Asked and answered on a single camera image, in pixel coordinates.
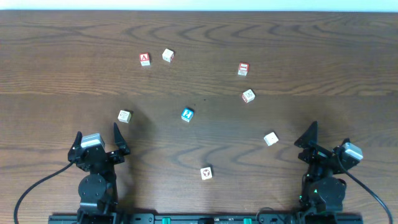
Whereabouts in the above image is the cream block left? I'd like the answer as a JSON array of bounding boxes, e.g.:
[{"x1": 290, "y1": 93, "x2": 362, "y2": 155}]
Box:
[{"x1": 118, "y1": 110, "x2": 132, "y2": 123}]

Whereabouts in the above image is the cream block top centre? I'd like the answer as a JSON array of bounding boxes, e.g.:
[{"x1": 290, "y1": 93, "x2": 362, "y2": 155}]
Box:
[{"x1": 162, "y1": 49, "x2": 175, "y2": 63}]

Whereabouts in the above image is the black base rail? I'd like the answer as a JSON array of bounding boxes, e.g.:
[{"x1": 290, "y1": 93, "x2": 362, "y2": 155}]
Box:
[{"x1": 48, "y1": 212, "x2": 363, "y2": 224}]

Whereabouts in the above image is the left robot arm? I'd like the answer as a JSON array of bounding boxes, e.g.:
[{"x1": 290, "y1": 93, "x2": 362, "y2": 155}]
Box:
[{"x1": 68, "y1": 124, "x2": 131, "y2": 223}]

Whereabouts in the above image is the red letter A block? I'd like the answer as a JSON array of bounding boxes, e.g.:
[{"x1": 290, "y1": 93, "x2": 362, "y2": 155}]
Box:
[{"x1": 139, "y1": 52, "x2": 150, "y2": 67}]

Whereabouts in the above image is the cream block with red side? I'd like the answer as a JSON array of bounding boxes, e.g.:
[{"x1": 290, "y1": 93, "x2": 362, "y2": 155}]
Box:
[{"x1": 241, "y1": 89, "x2": 256, "y2": 103}]

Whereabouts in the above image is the blue number 2 block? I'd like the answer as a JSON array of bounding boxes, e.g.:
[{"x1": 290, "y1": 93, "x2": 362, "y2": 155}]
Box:
[{"x1": 181, "y1": 108, "x2": 194, "y2": 123}]

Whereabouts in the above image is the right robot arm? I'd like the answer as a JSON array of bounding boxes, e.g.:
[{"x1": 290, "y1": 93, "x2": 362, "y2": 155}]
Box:
[{"x1": 294, "y1": 121, "x2": 346, "y2": 223}]

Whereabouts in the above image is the cream block right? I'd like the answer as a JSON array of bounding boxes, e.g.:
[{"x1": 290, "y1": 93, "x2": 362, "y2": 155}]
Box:
[{"x1": 264, "y1": 132, "x2": 279, "y2": 146}]

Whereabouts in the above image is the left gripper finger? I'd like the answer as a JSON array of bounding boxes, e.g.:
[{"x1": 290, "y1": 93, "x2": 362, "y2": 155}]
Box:
[
  {"x1": 72, "y1": 131, "x2": 83, "y2": 152},
  {"x1": 113, "y1": 123, "x2": 131, "y2": 155}
]

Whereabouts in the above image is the cream block red symbol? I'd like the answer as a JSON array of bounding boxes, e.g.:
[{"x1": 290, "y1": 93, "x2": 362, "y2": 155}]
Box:
[{"x1": 200, "y1": 167, "x2": 213, "y2": 180}]

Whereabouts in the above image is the red letter I block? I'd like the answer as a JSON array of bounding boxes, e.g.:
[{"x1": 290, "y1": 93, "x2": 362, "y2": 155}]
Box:
[{"x1": 238, "y1": 62, "x2": 249, "y2": 76}]

